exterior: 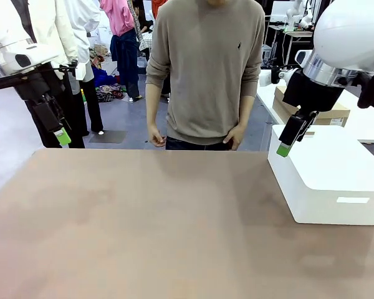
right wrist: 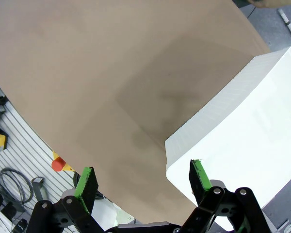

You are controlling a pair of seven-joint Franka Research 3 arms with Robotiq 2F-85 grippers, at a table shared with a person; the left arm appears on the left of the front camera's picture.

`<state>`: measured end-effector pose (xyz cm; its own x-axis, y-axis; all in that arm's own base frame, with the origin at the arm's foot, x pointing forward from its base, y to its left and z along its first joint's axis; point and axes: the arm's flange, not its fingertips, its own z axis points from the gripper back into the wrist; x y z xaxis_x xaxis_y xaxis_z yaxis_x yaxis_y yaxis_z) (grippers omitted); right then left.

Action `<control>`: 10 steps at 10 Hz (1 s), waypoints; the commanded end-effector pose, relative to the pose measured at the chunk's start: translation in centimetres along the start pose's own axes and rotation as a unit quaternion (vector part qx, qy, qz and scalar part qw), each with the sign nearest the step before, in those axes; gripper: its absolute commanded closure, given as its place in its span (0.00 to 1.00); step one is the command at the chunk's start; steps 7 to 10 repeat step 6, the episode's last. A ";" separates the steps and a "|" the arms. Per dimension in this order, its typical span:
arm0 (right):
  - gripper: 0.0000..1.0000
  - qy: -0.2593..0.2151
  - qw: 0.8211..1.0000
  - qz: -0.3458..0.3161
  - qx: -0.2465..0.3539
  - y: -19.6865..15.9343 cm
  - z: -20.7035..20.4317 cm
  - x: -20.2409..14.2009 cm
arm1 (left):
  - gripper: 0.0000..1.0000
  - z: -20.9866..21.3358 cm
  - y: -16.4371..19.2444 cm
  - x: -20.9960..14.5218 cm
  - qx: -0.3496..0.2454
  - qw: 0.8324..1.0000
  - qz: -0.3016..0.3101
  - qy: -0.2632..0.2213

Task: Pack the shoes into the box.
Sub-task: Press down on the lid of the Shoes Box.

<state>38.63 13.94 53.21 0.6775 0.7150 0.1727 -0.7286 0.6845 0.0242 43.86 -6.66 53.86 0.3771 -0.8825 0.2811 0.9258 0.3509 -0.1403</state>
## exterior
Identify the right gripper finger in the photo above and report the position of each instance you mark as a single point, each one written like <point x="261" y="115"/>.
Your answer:
<point x="291" y="130"/>
<point x="308" y="123"/>

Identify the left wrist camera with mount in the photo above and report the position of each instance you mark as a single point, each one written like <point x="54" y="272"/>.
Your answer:
<point x="80" y="70"/>

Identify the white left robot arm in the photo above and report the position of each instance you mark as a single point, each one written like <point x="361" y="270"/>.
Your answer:
<point x="18" y="57"/>

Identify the bystander in pink hoodie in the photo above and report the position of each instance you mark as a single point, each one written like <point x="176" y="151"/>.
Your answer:
<point x="120" y="18"/>

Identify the person's left hand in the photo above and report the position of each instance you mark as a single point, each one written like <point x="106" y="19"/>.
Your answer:
<point x="235" y="138"/>

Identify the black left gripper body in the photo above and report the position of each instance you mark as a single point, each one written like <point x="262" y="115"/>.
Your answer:
<point x="39" y="85"/>

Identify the person's left forearm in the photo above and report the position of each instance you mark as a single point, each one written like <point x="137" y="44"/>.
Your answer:
<point x="247" y="110"/>

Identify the brown-topped lab table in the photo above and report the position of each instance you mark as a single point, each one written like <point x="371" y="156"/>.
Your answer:
<point x="286" y="32"/>

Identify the person's right hand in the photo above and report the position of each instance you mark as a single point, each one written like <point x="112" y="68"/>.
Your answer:
<point x="157" y="138"/>

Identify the person in beige sweater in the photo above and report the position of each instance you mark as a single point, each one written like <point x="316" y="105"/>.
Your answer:
<point x="205" y="62"/>

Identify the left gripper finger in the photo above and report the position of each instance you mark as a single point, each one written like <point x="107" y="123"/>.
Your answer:
<point x="46" y="113"/>
<point x="57" y="109"/>

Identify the white label on box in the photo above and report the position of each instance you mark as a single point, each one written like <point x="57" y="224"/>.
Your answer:
<point x="352" y="200"/>

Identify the cardboard shoe box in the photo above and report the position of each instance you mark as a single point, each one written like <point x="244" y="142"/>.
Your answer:
<point x="336" y="115"/>

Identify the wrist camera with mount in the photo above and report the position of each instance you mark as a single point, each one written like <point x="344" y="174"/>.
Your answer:
<point x="265" y="78"/>
<point x="80" y="70"/>

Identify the person's right forearm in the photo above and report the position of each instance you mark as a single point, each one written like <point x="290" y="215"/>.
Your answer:
<point x="152" y="106"/>

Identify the bystander in white jacket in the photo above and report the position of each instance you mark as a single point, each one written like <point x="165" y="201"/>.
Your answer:
<point x="62" y="31"/>

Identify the large white plastic box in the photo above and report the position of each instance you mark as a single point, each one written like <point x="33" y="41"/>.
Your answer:
<point x="327" y="174"/>

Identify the small white cabinet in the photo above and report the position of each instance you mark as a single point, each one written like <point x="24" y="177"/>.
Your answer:
<point x="267" y="54"/>

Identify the dark grey floor mat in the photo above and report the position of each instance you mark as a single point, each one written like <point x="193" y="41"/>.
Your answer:
<point x="107" y="137"/>

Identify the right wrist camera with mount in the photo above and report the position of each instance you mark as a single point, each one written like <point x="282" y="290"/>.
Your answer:
<point x="265" y="78"/>

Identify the bystander in white shirt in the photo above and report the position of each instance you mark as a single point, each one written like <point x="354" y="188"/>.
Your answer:
<point x="84" y="28"/>

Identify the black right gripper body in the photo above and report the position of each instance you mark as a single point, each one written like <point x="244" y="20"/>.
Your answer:
<point x="311" y="95"/>

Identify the pile of clothes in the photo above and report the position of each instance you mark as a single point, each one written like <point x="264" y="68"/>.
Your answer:
<point x="107" y="90"/>

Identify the small white robot arm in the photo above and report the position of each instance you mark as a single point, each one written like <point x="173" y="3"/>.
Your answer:
<point x="291" y="15"/>

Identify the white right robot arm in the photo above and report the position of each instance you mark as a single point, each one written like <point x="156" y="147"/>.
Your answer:
<point x="352" y="31"/>

